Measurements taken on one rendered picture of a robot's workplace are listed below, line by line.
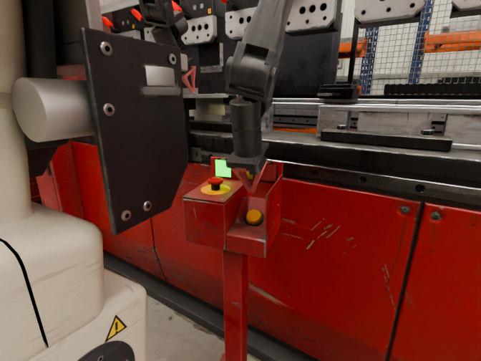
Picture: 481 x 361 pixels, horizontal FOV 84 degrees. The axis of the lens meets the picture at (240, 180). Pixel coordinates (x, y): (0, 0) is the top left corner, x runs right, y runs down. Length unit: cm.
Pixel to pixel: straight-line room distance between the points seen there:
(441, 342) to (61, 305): 84
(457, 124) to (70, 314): 82
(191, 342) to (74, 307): 108
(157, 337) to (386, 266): 98
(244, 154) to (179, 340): 100
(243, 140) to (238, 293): 42
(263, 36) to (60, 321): 44
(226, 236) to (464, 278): 55
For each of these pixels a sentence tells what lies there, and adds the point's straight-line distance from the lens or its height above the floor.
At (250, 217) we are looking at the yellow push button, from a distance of 65.
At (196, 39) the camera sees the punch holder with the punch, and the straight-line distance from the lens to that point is 109.
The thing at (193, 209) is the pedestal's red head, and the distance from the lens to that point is 62.
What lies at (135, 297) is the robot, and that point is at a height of 79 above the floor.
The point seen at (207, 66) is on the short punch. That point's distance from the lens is 110.
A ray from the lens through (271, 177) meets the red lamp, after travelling 69.
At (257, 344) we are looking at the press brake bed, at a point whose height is 5.
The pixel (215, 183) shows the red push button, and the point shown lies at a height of 80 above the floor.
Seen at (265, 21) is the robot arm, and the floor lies 111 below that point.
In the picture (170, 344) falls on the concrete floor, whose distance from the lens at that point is 136.
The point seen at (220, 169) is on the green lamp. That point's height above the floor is 81.
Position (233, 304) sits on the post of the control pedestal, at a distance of 79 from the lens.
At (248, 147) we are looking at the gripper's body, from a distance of 52.
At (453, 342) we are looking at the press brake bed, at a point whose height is 43.
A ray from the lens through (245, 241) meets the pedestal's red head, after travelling 60.
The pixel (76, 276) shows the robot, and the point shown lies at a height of 86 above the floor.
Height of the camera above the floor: 100
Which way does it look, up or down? 18 degrees down
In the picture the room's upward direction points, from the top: straight up
